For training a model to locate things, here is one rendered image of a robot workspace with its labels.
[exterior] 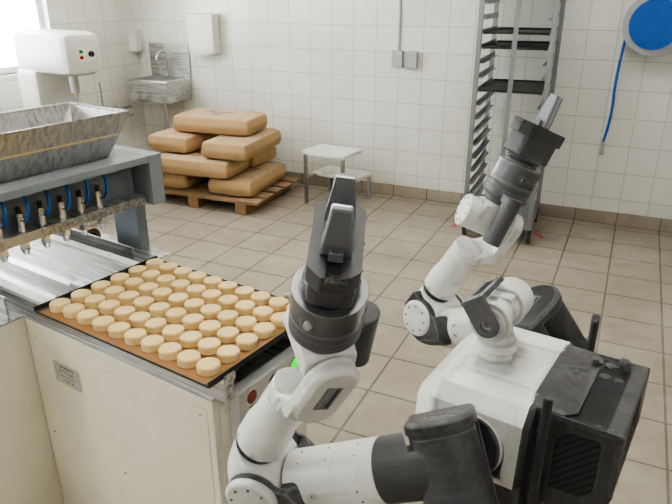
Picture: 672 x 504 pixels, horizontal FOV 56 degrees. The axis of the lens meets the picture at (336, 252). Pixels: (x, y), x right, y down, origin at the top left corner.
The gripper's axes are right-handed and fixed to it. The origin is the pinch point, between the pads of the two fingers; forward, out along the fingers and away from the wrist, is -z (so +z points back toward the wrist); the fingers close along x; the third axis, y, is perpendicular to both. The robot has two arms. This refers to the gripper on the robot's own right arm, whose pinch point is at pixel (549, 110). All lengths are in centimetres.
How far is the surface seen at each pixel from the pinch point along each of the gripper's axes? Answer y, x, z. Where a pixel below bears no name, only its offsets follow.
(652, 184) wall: 199, -340, 5
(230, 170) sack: 366, -100, 129
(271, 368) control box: 20, 19, 76
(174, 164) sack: 397, -66, 145
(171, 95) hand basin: 492, -73, 111
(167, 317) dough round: 41, 39, 79
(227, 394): 12, 32, 78
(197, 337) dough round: 28, 36, 75
